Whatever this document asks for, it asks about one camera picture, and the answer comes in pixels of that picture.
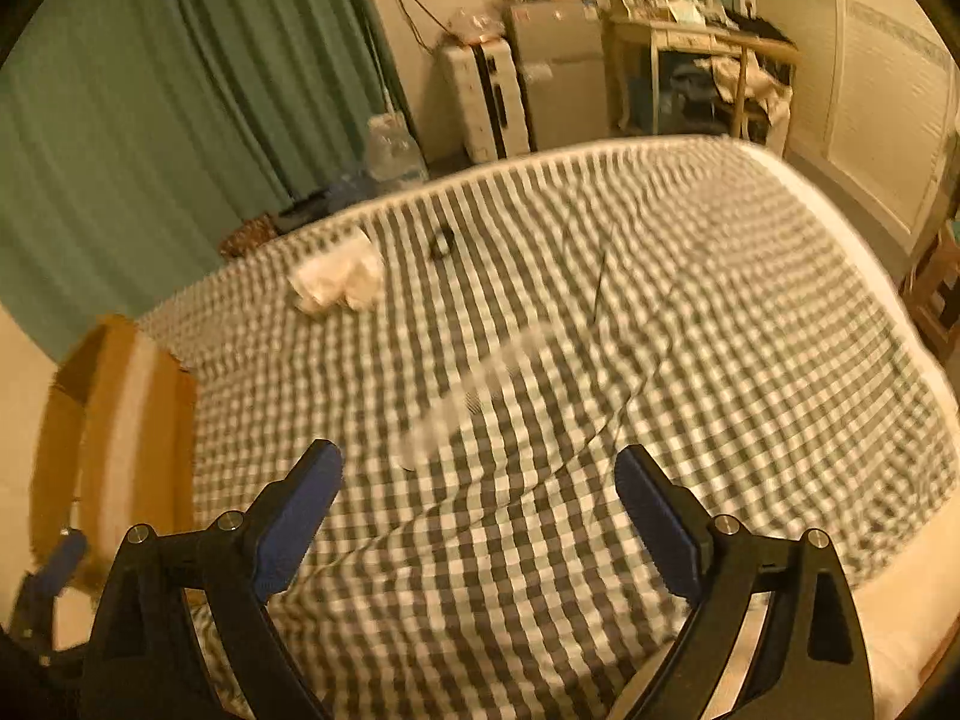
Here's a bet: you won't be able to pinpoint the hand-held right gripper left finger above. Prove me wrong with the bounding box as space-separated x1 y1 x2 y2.
81 439 344 720

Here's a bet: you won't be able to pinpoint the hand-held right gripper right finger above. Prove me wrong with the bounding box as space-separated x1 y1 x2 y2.
613 444 875 720

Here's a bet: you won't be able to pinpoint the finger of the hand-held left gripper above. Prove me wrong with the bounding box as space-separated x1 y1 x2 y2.
6 529 89 662

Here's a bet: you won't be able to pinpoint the brown cardboard box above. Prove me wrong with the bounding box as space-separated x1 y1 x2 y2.
30 313 200 608

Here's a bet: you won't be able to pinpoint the grey plaid bed sheet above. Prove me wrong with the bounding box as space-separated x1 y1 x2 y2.
139 136 959 720

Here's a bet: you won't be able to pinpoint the crumpled white tissue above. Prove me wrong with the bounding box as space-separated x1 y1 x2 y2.
287 229 386 314

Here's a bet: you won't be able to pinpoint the patterned bag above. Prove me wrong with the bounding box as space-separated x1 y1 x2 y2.
220 216 280 263

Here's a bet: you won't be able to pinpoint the white bed mattress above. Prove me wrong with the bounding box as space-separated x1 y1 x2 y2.
225 131 960 720

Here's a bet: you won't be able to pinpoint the dark clothes pile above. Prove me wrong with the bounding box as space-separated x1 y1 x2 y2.
274 195 338 233

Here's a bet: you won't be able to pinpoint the wooden chair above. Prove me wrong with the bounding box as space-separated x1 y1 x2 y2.
900 165 960 361

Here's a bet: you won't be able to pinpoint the large clear water bottle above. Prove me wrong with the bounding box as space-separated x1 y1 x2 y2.
365 112 430 185

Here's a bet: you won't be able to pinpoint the green curtain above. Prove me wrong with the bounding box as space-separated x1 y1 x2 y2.
0 0 410 365

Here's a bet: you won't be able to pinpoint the white cloth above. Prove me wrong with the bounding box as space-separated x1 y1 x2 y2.
712 56 792 121

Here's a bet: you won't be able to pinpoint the grey mini fridge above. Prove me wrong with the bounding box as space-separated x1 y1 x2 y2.
510 0 610 151

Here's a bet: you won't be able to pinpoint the white suitcase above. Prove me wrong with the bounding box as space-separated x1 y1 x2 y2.
439 41 532 160

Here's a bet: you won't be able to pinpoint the white wardrobe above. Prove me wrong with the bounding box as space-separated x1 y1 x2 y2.
750 0 960 256

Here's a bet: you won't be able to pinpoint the cream dressing table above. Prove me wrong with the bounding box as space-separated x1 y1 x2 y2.
606 11 800 143

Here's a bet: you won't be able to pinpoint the plastic bags on suitcase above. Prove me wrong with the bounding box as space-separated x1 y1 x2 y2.
446 7 505 46

